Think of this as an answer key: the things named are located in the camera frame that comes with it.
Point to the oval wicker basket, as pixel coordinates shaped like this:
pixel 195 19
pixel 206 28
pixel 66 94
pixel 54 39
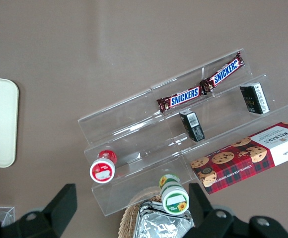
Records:
pixel 129 218

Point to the Walkers red tartan cookie box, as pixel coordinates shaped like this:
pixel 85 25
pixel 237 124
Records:
pixel 248 158

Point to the aluminium foil container stack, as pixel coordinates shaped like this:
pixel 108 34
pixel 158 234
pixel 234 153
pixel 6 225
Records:
pixel 159 223

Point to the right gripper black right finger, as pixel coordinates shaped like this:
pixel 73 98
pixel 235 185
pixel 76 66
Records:
pixel 208 220

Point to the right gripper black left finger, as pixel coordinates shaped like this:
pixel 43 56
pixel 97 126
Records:
pixel 57 213

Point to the small black carton box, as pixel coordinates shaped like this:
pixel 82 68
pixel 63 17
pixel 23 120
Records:
pixel 254 98
pixel 192 126

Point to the red lidded yogurt cup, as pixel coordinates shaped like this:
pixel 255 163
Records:
pixel 103 168

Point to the green lidded sunflower cup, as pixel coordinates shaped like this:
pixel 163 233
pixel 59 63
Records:
pixel 175 198

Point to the Snickers chocolate bar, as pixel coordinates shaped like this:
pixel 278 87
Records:
pixel 224 72
pixel 181 98

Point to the clear acrylic stepped display stand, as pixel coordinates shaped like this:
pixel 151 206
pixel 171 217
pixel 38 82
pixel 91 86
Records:
pixel 144 129

